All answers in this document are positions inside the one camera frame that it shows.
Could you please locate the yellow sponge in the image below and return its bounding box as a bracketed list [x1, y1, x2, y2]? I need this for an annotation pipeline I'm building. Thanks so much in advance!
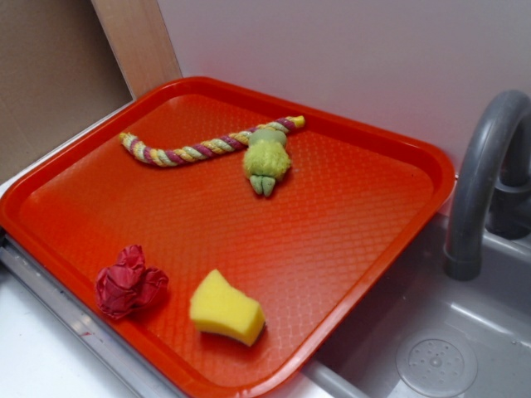
[189, 269, 266, 347]

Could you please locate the green plush animal toy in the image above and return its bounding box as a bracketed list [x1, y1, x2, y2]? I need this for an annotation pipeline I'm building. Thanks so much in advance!
[243, 129, 291, 197]

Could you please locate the orange plastic tray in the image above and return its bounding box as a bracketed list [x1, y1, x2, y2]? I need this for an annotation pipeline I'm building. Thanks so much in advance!
[1, 77, 454, 397]

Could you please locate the crumpled red cloth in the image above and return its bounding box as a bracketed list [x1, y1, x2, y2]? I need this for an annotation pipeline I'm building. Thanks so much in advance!
[95, 245, 169, 320]

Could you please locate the grey plastic faucet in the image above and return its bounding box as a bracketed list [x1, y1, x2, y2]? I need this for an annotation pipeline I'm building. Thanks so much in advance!
[444, 90, 530, 281]

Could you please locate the wooden board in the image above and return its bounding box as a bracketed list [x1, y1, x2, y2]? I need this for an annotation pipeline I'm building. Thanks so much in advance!
[92, 0, 183, 99]

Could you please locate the grey toy sink basin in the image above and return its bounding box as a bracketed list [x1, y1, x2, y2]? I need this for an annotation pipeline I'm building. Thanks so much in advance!
[304, 216, 530, 397]

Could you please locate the round sink drain cover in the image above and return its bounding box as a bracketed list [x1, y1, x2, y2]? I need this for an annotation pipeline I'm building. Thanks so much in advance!
[396, 329, 478, 397]

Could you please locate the braided multicolour rope toy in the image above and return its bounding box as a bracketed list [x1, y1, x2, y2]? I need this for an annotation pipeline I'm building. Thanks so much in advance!
[119, 115, 306, 167]

